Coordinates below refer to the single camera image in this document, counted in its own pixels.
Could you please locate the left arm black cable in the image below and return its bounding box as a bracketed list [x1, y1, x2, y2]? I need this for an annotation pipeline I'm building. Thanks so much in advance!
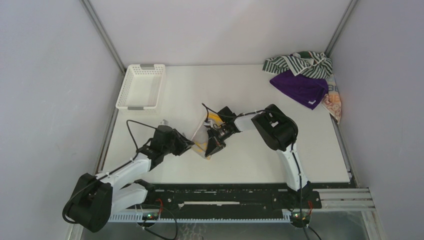
[61, 119, 163, 225]

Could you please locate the green white striped towel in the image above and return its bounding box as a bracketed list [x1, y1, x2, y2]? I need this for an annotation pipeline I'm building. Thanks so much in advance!
[262, 51, 333, 79]

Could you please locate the cream bear print towel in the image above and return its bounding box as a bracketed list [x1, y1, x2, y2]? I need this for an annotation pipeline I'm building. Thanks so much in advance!
[321, 74, 342, 124]

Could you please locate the controller board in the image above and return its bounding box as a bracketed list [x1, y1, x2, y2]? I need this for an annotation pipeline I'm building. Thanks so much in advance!
[142, 213, 160, 222]
[289, 213, 311, 228]

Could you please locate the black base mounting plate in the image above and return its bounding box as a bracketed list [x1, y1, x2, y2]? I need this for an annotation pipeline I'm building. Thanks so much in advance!
[143, 183, 323, 219]

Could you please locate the yellow grey patterned towel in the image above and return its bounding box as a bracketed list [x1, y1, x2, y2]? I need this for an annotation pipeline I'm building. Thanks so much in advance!
[191, 112, 224, 160]

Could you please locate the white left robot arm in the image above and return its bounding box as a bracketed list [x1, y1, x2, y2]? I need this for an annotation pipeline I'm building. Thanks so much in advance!
[62, 125, 194, 233]

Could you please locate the left controller board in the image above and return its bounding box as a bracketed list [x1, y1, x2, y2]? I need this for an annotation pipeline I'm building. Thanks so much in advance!
[142, 213, 160, 222]

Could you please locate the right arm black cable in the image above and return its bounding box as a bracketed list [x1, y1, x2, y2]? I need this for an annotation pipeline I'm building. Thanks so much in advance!
[201, 102, 306, 220]

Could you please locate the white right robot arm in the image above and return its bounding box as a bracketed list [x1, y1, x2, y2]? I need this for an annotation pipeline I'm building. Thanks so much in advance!
[204, 104, 309, 208]

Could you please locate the purple towel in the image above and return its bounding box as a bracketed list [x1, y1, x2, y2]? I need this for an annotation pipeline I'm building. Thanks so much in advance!
[269, 70, 329, 110]

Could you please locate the white plastic basket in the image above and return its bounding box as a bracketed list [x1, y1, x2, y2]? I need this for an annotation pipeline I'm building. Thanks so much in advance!
[115, 64, 166, 114]

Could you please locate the aluminium corner post right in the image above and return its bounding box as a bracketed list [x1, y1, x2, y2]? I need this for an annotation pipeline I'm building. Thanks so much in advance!
[324, 0, 360, 57]

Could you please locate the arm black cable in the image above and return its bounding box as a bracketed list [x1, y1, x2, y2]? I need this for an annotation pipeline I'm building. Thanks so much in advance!
[201, 102, 306, 220]
[61, 119, 163, 225]

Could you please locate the aluminium corner post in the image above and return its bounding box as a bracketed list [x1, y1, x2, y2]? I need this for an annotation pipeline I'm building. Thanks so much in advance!
[324, 0, 360, 57]
[79, 0, 127, 75]

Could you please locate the aluminium corner post left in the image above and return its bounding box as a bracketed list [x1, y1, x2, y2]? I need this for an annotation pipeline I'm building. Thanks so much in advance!
[79, 0, 127, 75]

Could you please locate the white slotted cable duct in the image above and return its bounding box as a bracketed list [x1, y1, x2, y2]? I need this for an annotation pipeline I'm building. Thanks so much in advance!
[108, 211, 291, 223]

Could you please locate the right controller board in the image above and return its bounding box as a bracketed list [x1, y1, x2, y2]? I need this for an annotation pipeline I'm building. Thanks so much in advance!
[289, 213, 311, 228]

